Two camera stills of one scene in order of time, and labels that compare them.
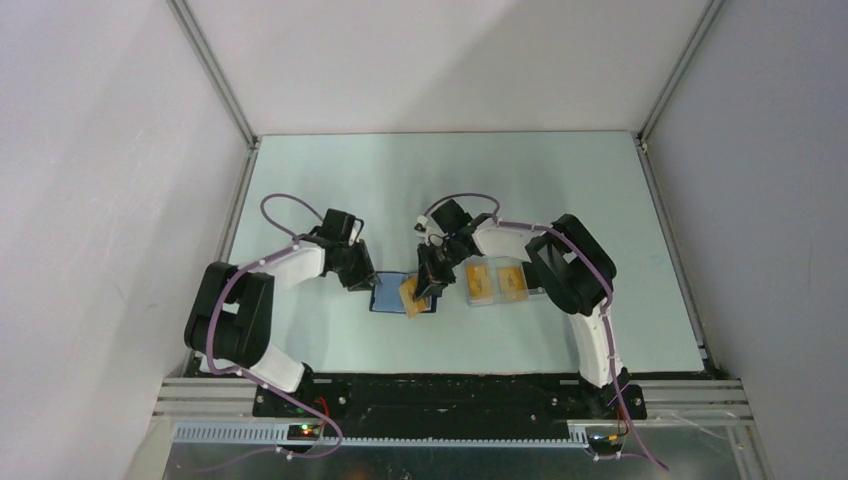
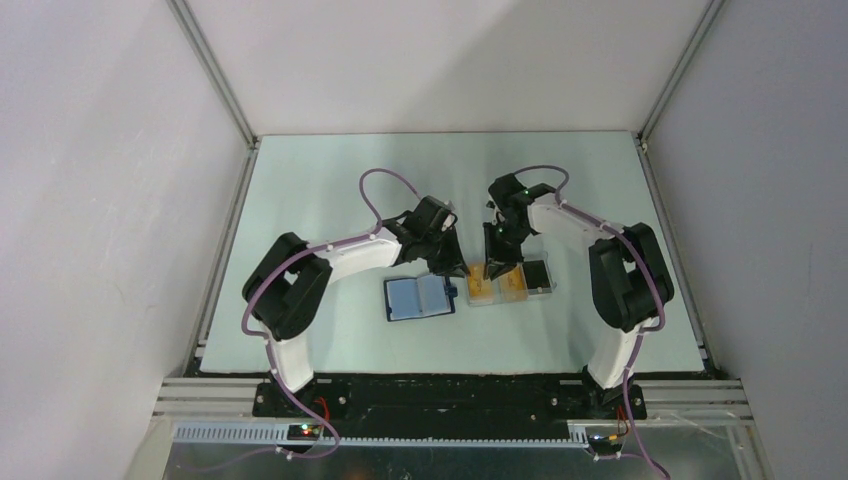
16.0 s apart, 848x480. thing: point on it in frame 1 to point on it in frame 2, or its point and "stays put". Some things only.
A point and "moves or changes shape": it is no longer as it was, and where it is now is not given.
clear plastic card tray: [495, 280] stays put
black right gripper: [431, 279] to [497, 261]
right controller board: [597, 441] stays put
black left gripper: [365, 276] to [454, 264]
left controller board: [303, 432] stays put
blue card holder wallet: [386, 295] moves or changes shape
